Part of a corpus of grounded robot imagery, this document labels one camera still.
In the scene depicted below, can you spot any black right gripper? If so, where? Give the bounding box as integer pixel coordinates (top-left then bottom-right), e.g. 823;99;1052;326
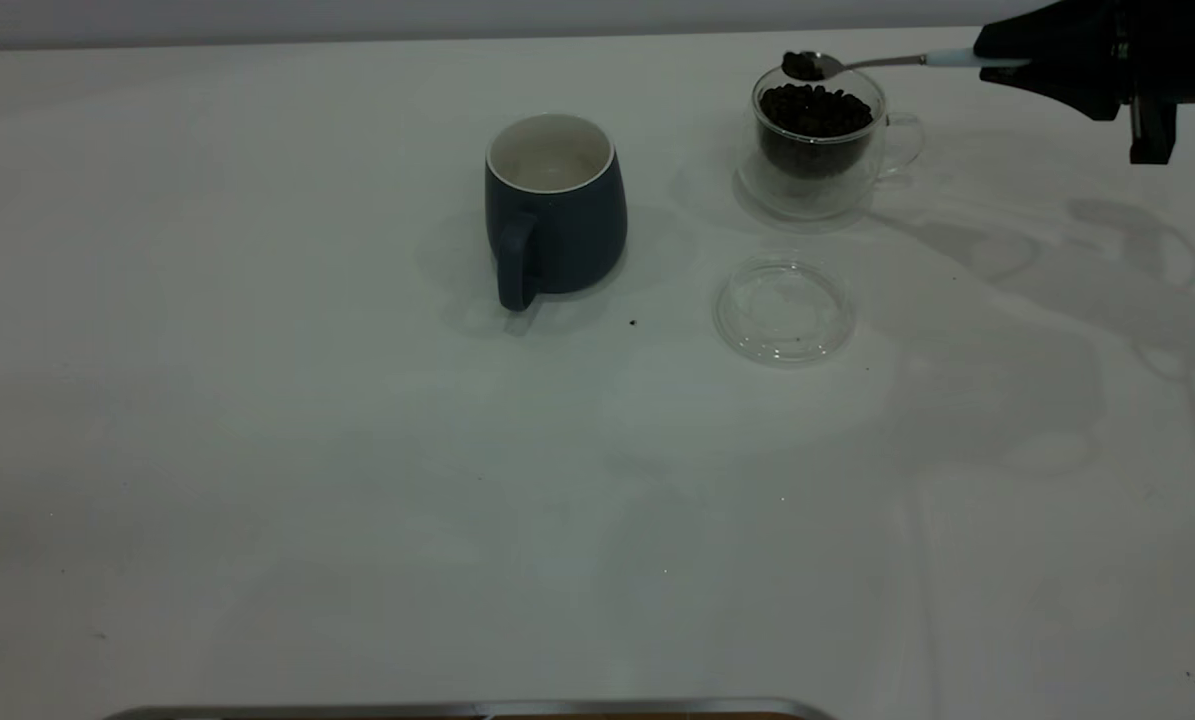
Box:
974;0;1195;166

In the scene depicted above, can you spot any clear glass saucer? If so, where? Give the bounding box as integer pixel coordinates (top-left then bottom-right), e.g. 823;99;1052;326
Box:
714;256;855;365

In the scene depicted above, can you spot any clear glass cup with handle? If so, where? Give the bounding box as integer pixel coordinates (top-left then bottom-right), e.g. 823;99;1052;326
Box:
737;62;926;221

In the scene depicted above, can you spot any dark grey ceramic mug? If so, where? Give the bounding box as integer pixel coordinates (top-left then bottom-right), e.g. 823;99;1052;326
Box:
484;113;629;313

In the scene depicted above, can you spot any metal spoon light blue handle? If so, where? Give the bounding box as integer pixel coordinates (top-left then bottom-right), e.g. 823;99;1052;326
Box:
781;48;1033;81

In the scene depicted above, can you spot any pile of coffee beans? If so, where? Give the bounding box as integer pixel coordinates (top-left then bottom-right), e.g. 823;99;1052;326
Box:
759;84;874;179

